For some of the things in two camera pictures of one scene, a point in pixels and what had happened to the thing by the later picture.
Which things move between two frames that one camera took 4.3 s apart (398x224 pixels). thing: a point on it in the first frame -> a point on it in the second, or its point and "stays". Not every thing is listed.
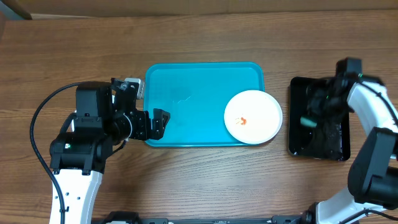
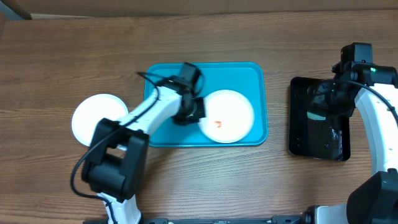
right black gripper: (314, 107) stays
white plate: (253, 117) -> (229, 116)
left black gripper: (145, 132) -> (200, 112)
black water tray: (330, 139) stays
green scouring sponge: (307, 122) -> (315, 117)
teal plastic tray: (196, 94) stays
